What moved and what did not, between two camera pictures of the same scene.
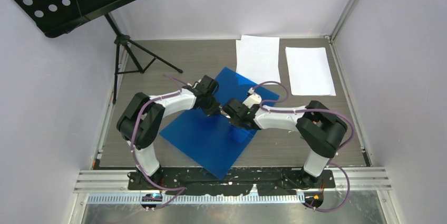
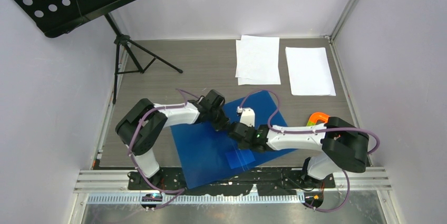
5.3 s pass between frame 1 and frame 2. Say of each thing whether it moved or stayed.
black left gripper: moved
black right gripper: moved
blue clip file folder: moved
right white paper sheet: stayed
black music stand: stayed
